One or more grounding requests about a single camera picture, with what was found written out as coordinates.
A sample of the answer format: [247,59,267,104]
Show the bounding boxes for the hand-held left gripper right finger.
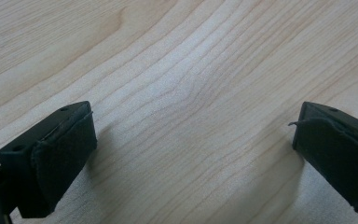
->
[288,101,358,219]

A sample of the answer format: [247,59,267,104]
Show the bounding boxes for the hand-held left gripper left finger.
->
[0,100,98,219]

